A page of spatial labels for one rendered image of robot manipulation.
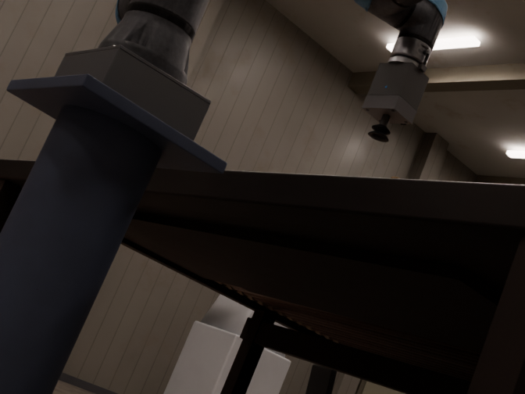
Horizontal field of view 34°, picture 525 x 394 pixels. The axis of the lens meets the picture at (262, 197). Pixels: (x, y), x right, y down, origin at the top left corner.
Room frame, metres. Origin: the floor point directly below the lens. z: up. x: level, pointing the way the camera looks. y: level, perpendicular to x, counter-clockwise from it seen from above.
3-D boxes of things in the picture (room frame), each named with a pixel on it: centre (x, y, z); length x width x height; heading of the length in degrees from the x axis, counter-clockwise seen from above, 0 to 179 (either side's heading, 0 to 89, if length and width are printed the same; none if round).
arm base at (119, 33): (1.32, 0.26, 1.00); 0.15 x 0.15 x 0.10
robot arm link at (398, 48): (1.61, -0.16, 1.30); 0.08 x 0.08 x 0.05
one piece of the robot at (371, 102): (1.62, -0.17, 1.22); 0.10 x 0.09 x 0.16; 130
